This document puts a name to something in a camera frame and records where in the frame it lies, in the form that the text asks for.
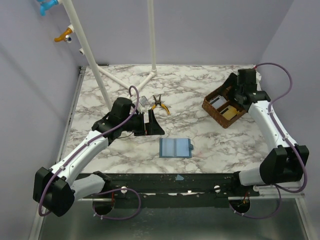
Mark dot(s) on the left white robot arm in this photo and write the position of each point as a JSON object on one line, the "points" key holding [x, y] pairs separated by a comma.
{"points": [[58, 187]]}

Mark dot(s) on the white packets in basket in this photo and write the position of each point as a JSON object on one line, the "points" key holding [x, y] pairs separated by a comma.
{"points": [[217, 101]]}

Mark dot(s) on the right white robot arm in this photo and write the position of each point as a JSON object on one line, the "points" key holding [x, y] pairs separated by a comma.
{"points": [[287, 159]]}

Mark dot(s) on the gold striped credit card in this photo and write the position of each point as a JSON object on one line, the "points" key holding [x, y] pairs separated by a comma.
{"points": [[225, 110]]}

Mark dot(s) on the white PVC pipe frame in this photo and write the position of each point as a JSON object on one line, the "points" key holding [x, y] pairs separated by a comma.
{"points": [[118, 34]]}

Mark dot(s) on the brown woven basket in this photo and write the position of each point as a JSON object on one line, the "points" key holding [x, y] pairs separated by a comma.
{"points": [[220, 104]]}

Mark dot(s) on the white striped credit card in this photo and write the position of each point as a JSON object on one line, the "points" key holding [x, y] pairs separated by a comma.
{"points": [[217, 101]]}

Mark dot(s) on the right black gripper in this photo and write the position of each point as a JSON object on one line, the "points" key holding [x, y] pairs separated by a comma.
{"points": [[235, 88]]}

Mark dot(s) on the yellow handled pliers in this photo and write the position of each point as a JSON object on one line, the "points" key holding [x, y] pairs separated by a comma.
{"points": [[158, 102]]}

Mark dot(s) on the blue card holder wallet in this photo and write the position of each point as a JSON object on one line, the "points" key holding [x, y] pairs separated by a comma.
{"points": [[175, 148]]}

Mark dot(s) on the gold VIP credit card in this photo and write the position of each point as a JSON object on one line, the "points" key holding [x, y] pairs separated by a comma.
{"points": [[230, 114]]}

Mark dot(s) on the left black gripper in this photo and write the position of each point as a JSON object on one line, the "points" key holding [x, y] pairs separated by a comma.
{"points": [[152, 128]]}

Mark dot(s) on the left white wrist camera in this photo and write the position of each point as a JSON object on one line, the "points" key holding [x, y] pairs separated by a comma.
{"points": [[143, 101]]}

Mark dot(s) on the orange brass tap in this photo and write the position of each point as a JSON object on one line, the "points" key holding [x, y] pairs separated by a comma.
{"points": [[66, 35]]}

